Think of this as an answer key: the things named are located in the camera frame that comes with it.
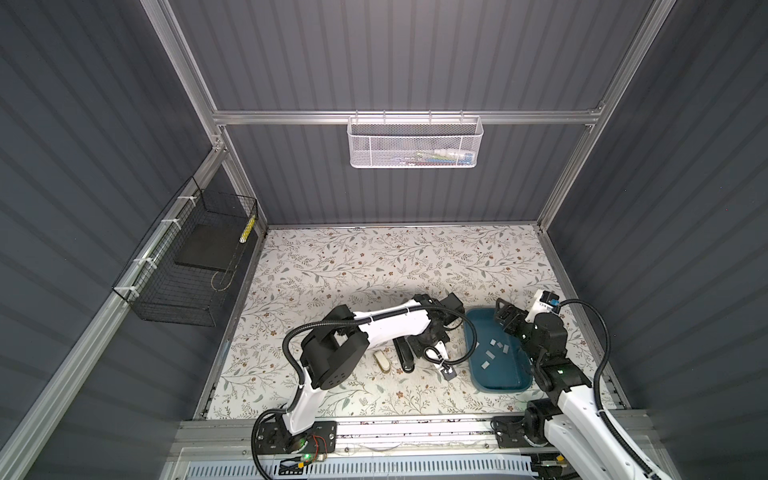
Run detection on black long stapler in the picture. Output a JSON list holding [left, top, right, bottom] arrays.
[[393, 337, 415, 374]]

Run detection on beige mini stapler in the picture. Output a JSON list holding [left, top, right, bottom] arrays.
[[373, 350, 392, 373]]

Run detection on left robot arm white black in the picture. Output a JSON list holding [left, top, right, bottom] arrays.
[[277, 293, 478, 437]]

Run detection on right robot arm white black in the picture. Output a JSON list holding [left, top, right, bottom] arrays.
[[494, 290, 671, 479]]

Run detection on teal plastic tray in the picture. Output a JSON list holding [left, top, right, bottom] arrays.
[[466, 308, 533, 394]]

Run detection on pens in white basket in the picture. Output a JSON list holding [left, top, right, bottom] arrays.
[[385, 148, 477, 167]]

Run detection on yellow marker in basket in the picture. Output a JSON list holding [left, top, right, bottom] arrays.
[[239, 216, 256, 244]]

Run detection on black pad in basket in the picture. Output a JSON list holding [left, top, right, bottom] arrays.
[[174, 224, 245, 272]]

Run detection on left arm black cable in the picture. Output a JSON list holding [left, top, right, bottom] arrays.
[[250, 304, 479, 480]]

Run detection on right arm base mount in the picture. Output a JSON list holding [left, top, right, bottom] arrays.
[[490, 416, 547, 449]]

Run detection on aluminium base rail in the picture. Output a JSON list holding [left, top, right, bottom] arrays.
[[167, 413, 558, 462]]

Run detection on white slotted cable duct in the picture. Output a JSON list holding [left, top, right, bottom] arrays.
[[182, 454, 535, 480]]

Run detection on white wire mesh basket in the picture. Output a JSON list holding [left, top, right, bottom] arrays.
[[346, 120, 484, 169]]

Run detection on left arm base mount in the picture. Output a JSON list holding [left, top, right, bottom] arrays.
[[251, 419, 338, 457]]

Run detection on black wire basket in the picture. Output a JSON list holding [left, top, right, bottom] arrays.
[[113, 179, 259, 327]]

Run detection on aluminium horizontal back rail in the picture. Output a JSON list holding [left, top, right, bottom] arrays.
[[213, 109, 601, 126]]

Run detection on aluminium corner post right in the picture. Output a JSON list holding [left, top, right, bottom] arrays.
[[537, 0, 676, 232]]

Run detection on aluminium corner post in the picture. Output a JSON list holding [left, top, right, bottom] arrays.
[[537, 0, 676, 232], [141, 0, 268, 232]]

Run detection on aluminium corner post left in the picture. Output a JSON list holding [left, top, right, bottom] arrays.
[[141, 0, 268, 232]]

